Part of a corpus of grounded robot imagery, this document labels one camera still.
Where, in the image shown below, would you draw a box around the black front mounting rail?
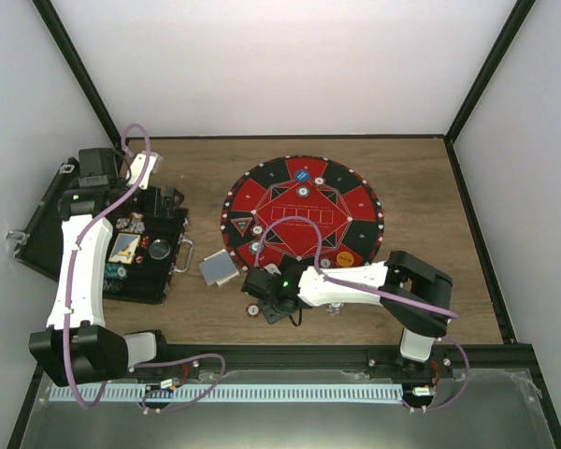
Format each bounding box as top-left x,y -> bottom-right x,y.
121,342 -> 535,381

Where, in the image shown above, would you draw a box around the black poker chip case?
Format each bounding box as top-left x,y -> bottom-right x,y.
14,157 -> 188,304

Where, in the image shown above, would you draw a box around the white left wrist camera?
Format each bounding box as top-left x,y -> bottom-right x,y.
126,151 -> 163,190

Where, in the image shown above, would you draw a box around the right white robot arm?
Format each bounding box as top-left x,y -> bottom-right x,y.
241,251 -> 457,377

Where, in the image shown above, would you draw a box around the round red black poker mat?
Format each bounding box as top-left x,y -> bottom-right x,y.
220,155 -> 385,270

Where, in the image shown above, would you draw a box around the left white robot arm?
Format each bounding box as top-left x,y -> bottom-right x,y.
29,148 -> 188,386

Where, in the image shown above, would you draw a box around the blue orange chip stack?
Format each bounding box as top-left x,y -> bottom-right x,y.
324,303 -> 344,315

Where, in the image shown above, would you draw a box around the chips in case top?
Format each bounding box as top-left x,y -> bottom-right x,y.
115,212 -> 146,235

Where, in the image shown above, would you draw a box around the orange big blind button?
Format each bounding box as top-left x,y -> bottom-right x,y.
336,251 -> 355,268

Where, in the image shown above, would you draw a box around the purple cable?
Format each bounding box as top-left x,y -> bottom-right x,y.
253,215 -> 471,415
63,123 -> 226,417

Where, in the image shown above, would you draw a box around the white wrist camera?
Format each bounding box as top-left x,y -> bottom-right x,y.
264,264 -> 281,275
126,151 -> 163,190

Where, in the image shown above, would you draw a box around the teal chips in case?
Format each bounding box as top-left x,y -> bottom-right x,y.
103,263 -> 127,294

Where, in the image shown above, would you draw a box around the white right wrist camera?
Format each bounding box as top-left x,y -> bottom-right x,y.
264,264 -> 281,275

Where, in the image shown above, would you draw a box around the card box in case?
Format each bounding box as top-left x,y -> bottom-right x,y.
108,233 -> 141,265

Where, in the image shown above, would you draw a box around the teal chip seat two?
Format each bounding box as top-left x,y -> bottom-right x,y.
249,240 -> 260,254

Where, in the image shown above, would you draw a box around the triangular all in marker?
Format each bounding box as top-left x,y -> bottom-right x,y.
230,216 -> 253,237

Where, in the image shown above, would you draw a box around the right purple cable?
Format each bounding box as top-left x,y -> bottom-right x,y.
253,215 -> 471,415

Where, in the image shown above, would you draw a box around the clear dealer button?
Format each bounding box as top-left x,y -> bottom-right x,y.
148,239 -> 171,261

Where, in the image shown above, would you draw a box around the brown 100 chip stack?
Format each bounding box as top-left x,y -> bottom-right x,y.
246,303 -> 261,317

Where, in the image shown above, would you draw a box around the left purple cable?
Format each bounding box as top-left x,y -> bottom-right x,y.
63,123 -> 226,417

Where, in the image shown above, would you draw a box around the blue small blind button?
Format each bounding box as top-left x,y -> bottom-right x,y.
294,168 -> 310,182

